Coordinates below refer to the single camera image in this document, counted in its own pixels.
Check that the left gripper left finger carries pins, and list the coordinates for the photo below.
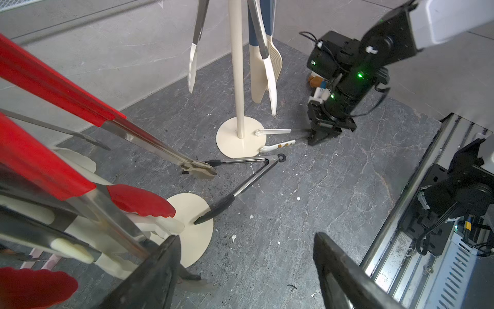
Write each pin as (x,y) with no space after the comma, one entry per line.
(153,283)

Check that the red sleeved steel tongs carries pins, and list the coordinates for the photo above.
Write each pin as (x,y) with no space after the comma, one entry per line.
(27,157)

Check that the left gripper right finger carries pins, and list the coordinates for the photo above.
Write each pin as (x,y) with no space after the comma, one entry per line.
(343,283)

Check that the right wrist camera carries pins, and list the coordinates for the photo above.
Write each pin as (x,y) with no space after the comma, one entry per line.
(321,94)

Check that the blue handled cream tongs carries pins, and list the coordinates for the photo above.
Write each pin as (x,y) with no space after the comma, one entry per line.
(265,59)

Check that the brown white plush toy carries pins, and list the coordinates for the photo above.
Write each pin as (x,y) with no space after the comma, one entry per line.
(316,81)

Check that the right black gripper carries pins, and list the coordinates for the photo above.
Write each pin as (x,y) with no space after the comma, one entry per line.
(324,127)

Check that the black steel tongs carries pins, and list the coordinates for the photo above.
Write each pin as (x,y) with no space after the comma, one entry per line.
(269,162)

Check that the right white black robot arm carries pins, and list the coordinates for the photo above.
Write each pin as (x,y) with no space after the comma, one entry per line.
(354,67)

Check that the cream utensil stand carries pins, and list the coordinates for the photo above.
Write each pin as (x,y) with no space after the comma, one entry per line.
(236,137)
(195,239)

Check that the slim white tongs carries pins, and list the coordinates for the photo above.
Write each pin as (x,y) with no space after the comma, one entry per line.
(280,138)

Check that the red pink paw tongs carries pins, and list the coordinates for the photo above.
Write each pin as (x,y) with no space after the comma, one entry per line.
(35,258)

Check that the red handled steel tongs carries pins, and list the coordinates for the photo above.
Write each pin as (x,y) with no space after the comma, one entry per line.
(24,70)

